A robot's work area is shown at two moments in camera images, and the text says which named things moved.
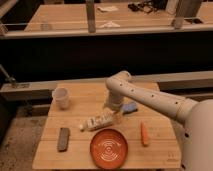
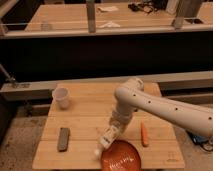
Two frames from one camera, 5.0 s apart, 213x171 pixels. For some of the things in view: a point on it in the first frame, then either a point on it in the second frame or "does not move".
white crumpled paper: [110, 24] does not move
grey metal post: [90, 7] does not move
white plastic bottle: [100, 120] to [111, 133]
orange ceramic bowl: [109, 149] to [121, 155]
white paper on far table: [110, 8] does not move
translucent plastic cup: [61, 96] does not move
